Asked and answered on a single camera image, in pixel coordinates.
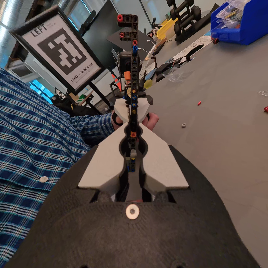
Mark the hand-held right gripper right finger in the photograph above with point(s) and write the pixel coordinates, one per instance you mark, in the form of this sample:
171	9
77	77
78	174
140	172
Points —
165	167

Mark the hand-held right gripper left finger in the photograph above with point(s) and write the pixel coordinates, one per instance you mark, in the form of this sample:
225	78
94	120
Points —
100	167

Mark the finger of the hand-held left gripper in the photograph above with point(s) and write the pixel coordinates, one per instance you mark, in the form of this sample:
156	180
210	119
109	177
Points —
143	110
121	111

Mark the black lego chassis build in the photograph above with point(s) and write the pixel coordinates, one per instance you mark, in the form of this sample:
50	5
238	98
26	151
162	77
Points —
134	62

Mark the person's left forearm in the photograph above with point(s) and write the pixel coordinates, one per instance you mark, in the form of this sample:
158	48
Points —
92	127

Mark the small clear lego piece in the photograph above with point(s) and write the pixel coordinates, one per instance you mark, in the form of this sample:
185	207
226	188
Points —
263	92

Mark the person's left hand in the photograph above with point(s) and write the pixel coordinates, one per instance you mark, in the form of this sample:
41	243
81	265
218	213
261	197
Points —
152	122

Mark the orange striped traffic cone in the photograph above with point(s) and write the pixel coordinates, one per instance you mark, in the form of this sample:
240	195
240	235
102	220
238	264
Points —
117	81

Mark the black walkie-talkie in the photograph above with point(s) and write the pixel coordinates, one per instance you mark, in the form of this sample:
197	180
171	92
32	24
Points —
143	82

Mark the yellow translucent ball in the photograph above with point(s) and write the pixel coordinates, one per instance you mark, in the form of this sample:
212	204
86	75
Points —
148	84

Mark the black monitor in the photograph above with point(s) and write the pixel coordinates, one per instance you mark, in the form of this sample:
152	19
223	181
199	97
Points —
100	41

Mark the wooden side table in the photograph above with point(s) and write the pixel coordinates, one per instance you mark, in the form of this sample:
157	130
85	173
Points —
85	100

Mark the black box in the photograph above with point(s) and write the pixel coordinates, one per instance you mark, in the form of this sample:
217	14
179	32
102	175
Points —
164	68

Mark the black backpack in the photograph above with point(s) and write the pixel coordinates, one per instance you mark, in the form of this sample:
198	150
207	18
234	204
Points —
79	108

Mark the crumpled clear plastic bag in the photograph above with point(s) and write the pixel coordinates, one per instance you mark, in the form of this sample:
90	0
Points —
178	74

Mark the yellow plastic bin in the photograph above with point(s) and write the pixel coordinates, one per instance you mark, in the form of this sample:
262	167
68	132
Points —
165	29

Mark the black webcam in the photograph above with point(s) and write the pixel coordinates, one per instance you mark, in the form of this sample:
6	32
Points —
87	23

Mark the small marker sign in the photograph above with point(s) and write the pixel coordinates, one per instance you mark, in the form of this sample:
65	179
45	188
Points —
60	93

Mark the framed marker sign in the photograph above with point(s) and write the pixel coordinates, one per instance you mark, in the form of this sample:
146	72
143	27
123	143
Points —
62	48

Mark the person's plaid shirt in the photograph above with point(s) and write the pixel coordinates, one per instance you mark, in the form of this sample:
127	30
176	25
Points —
31	146

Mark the rack of black dumbbells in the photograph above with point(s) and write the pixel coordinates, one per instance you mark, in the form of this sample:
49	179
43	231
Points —
184	18

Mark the printed paper leaflet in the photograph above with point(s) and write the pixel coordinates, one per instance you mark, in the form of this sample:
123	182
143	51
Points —
201	41

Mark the pile of clear parts bags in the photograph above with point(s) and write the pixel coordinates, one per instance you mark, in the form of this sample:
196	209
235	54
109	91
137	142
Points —
230	12

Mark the silver ventilation ducts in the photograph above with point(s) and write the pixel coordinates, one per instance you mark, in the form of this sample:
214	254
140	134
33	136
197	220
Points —
10	10

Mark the blue plastic bin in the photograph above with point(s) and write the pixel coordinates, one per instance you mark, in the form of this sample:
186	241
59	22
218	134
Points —
251	27

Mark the glass window wall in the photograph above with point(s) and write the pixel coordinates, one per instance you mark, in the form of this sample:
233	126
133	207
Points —
77	12

